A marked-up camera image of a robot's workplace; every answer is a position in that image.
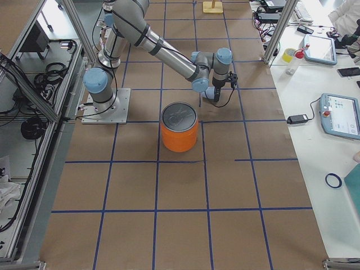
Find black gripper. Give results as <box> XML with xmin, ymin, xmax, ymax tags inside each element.
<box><xmin>212</xmin><ymin>71</ymin><xmax>237</xmax><ymax>102</ymax></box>

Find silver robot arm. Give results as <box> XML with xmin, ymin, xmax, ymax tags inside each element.
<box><xmin>96</xmin><ymin>1</ymin><xmax>237</xmax><ymax>102</ymax></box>

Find orange soda can container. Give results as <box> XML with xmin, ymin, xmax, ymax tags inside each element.
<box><xmin>160</xmin><ymin>102</ymin><xmax>199</xmax><ymax>152</ymax></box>

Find yellow tape roll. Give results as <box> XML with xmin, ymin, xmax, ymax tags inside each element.
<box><xmin>282</xmin><ymin>48</ymin><xmax>296</xmax><ymax>63</ymax></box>

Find black power adapter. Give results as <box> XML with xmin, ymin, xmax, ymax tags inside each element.
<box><xmin>286</xmin><ymin>114</ymin><xmax>309</xmax><ymax>124</ymax></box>

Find red emergency button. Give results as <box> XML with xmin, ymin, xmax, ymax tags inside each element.
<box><xmin>294</xmin><ymin>48</ymin><xmax>304</xmax><ymax>59</ymax></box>

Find teach pendant far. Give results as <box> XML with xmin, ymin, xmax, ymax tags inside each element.
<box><xmin>303</xmin><ymin>34</ymin><xmax>338</xmax><ymax>65</ymax></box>

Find teach pendant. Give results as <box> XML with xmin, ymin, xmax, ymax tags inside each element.
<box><xmin>319</xmin><ymin>93</ymin><xmax>359</xmax><ymax>140</ymax></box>
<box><xmin>303</xmin><ymin>34</ymin><xmax>338</xmax><ymax>65</ymax></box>

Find white keyboard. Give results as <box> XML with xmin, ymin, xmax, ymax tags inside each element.
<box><xmin>294</xmin><ymin>1</ymin><xmax>313</xmax><ymax>24</ymax></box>

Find teach pendant near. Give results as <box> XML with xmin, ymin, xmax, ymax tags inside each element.
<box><xmin>319</xmin><ymin>93</ymin><xmax>359</xmax><ymax>140</ymax></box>

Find black smartphone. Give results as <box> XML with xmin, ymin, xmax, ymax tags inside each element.
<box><xmin>337</xmin><ymin>67</ymin><xmax>360</xmax><ymax>77</ymax></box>

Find blue tape roll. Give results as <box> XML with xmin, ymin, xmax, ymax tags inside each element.
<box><xmin>325</xmin><ymin>173</ymin><xmax>343</xmax><ymax>189</ymax></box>

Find green cutting mat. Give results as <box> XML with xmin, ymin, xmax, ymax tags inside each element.
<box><xmin>344</xmin><ymin>164</ymin><xmax>360</xmax><ymax>214</ymax></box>

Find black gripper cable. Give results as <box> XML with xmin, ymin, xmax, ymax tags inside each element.
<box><xmin>211</xmin><ymin>73</ymin><xmax>237</xmax><ymax>108</ymax></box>

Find aluminium frame post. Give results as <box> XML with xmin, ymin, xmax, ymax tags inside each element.
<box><xmin>263</xmin><ymin>0</ymin><xmax>298</xmax><ymax>64</ymax></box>

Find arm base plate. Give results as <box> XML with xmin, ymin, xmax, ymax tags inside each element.
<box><xmin>82</xmin><ymin>88</ymin><xmax>131</xmax><ymax>124</ymax></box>

